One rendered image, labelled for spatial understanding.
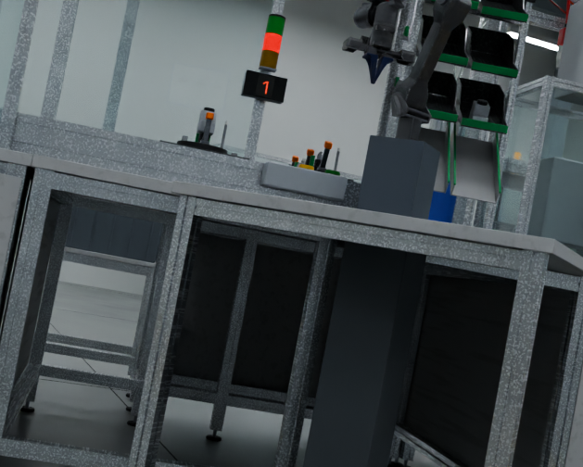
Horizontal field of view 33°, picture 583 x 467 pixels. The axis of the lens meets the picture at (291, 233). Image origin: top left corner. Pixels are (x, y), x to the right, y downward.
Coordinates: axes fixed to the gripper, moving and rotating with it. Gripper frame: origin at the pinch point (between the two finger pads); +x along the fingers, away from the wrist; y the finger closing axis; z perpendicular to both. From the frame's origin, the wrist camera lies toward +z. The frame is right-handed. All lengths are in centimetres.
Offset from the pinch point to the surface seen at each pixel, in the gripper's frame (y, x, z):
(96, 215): 67, 50, 204
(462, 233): -12, 40, -56
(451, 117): -26.3, 5.4, 10.5
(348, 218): 9, 41, -41
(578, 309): -66, 51, -6
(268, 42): 25.5, -7.2, 29.7
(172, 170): 46, 36, 1
